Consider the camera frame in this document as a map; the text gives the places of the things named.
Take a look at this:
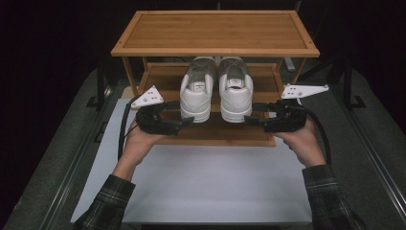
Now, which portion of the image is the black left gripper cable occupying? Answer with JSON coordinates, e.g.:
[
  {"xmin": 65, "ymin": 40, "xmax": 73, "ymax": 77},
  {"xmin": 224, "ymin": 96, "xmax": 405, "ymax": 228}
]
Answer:
[{"xmin": 117, "ymin": 94, "xmax": 142, "ymax": 161}]

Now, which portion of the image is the person's left hand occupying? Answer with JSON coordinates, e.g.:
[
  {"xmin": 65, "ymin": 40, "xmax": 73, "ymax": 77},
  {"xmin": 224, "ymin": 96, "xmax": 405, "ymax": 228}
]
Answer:
[{"xmin": 122, "ymin": 122, "xmax": 170, "ymax": 168}]

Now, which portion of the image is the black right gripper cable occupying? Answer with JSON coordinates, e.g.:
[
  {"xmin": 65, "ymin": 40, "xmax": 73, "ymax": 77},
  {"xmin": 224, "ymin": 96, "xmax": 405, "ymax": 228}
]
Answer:
[{"xmin": 299, "ymin": 104, "xmax": 332, "ymax": 166}]

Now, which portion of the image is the black metal stand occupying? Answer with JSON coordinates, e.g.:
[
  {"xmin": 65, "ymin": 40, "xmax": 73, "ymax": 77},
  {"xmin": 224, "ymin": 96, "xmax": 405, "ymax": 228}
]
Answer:
[
  {"xmin": 342, "ymin": 63, "xmax": 368, "ymax": 111},
  {"xmin": 85, "ymin": 60, "xmax": 108, "ymax": 111}
]

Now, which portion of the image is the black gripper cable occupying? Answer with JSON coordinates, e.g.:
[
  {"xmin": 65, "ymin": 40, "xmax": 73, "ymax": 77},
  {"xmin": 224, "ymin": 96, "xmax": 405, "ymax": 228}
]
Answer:
[
  {"xmin": 117, "ymin": 94, "xmax": 142, "ymax": 161},
  {"xmin": 299, "ymin": 104, "xmax": 332, "ymax": 166}
]

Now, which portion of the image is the white bracket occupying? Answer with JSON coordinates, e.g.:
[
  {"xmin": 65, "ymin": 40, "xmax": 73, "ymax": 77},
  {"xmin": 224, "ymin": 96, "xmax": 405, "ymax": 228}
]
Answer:
[{"xmin": 283, "ymin": 57, "xmax": 297, "ymax": 72}]

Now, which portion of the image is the wooden three-tier shoe rack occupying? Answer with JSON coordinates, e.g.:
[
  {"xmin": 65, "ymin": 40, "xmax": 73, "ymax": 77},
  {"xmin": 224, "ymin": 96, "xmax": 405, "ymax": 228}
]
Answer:
[{"xmin": 110, "ymin": 10, "xmax": 321, "ymax": 148}]

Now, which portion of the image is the metal table rail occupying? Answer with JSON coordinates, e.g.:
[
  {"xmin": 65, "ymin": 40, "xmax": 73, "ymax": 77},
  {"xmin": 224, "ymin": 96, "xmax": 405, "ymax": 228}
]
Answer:
[
  {"xmin": 37, "ymin": 85, "xmax": 114, "ymax": 230},
  {"xmin": 329, "ymin": 84, "xmax": 406, "ymax": 219}
]

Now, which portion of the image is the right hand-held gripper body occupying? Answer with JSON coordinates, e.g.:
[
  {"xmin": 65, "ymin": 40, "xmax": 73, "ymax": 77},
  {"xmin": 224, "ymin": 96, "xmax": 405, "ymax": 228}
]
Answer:
[{"xmin": 262, "ymin": 83, "xmax": 330, "ymax": 134}]

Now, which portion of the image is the person's right hand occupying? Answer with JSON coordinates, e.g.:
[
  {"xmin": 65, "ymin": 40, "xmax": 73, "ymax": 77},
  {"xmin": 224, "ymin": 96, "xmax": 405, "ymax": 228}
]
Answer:
[{"xmin": 272, "ymin": 120, "xmax": 327, "ymax": 169}]

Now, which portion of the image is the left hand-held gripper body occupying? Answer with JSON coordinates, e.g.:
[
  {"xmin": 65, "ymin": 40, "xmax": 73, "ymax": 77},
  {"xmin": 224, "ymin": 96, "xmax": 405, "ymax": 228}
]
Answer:
[{"xmin": 130, "ymin": 84, "xmax": 183, "ymax": 136}]

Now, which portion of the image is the white sneaker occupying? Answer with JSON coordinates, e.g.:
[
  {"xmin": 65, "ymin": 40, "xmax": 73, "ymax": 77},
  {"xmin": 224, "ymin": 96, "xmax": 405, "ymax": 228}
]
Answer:
[
  {"xmin": 218, "ymin": 56, "xmax": 255, "ymax": 125},
  {"xmin": 179, "ymin": 56, "xmax": 218, "ymax": 125}
]

